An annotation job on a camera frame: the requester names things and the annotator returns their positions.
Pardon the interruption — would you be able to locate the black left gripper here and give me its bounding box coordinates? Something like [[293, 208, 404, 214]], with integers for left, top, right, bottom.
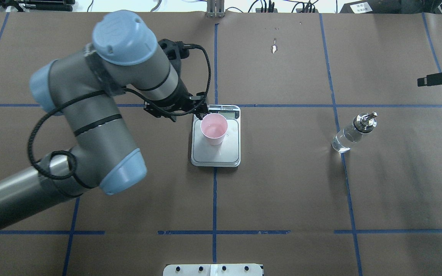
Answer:
[[143, 86, 208, 122]]

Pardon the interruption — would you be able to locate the pink plastic cup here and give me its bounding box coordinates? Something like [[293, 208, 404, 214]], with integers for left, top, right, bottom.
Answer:
[[200, 113, 228, 146]]

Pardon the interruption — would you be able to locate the clear glass sauce bottle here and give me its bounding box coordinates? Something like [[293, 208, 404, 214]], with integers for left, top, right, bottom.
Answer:
[[331, 112, 378, 153]]

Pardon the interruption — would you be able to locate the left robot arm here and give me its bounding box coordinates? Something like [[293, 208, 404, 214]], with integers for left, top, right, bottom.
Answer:
[[0, 10, 211, 230]]

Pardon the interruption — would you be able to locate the digital kitchen scale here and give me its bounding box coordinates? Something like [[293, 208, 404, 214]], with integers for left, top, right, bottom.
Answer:
[[191, 105, 241, 168]]

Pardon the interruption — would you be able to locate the black box with label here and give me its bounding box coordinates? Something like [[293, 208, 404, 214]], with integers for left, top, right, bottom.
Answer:
[[339, 0, 401, 14]]

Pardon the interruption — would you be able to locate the black folded tripod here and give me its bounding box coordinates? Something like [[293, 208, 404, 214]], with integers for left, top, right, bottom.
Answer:
[[0, 0, 76, 12]]

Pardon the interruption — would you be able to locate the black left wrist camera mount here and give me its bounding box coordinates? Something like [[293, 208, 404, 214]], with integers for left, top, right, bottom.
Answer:
[[158, 39, 190, 62]]

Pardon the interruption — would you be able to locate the aluminium frame post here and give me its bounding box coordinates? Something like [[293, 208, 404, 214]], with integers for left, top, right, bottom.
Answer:
[[206, 0, 226, 18]]

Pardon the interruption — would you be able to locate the white pedestal column base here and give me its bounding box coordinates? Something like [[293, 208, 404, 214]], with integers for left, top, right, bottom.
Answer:
[[163, 263, 264, 276]]

